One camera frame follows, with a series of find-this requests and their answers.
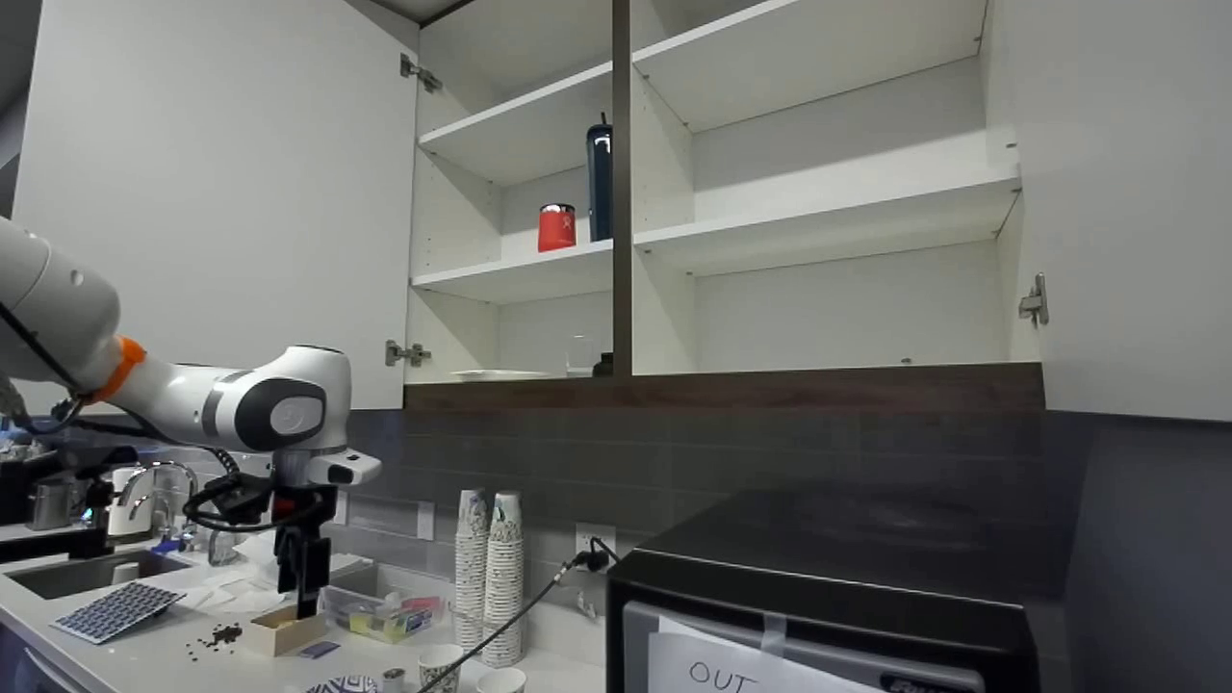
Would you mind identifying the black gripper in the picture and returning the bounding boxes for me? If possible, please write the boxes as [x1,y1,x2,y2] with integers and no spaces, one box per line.
[275,486,336,620]

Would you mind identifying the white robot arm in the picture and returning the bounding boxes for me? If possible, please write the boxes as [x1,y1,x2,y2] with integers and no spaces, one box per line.
[0,218,381,615]

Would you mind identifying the left cabinet door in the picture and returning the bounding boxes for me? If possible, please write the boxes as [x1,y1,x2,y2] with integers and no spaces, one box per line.
[16,0,416,409]

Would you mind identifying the cabinet door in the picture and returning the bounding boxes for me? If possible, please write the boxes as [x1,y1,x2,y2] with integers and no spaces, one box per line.
[16,0,416,409]
[986,0,1232,423]

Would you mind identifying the right cabinet door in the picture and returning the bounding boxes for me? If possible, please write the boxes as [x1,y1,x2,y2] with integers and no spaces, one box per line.
[986,0,1232,423]

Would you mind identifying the small cardboard box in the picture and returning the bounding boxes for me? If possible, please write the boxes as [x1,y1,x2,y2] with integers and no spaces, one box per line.
[241,608,329,658]

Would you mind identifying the clear plastic snack container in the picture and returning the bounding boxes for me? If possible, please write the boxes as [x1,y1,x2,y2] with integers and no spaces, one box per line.
[320,586,442,641]

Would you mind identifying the blue patterned cloth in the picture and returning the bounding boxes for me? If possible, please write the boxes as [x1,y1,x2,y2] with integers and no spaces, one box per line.
[59,580,176,641]

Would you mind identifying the left paper cup stack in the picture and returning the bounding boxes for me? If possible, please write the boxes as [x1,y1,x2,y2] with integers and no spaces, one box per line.
[453,490,490,641]

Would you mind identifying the paper cup stack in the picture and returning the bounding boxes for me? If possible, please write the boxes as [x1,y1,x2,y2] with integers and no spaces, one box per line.
[480,494,525,665]
[453,490,490,641]

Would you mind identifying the white electric kettle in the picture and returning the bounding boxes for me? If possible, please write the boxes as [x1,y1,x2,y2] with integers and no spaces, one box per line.
[109,466,153,540]

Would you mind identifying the right paper cup stack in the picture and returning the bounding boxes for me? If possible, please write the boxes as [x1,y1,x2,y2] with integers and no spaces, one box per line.
[480,494,525,665]

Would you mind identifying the metal sink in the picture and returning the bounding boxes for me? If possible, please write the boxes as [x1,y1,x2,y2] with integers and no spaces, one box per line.
[12,552,181,599]

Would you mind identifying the white paper sign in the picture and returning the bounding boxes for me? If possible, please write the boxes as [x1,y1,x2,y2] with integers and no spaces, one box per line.
[647,620,873,693]

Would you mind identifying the red cup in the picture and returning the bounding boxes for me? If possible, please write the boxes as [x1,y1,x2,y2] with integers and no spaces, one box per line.
[539,201,579,249]

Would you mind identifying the black microwave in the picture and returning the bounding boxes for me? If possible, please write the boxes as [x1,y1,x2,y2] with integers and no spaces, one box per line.
[603,486,1059,693]

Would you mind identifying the dark blue tumbler bottle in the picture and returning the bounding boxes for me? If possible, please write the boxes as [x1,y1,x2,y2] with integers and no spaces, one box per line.
[584,110,617,242]

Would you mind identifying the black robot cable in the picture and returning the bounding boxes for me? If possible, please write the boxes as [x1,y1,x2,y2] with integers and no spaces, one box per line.
[181,466,322,534]

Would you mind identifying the white wall outlet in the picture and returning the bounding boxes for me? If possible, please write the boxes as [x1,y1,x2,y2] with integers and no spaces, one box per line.
[574,534,621,573]

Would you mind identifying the black power cable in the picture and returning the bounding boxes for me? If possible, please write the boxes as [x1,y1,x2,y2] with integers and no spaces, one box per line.
[416,545,617,693]

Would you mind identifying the white wall cabinet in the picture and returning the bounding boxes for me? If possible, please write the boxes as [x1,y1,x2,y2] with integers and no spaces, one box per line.
[357,0,1032,385]

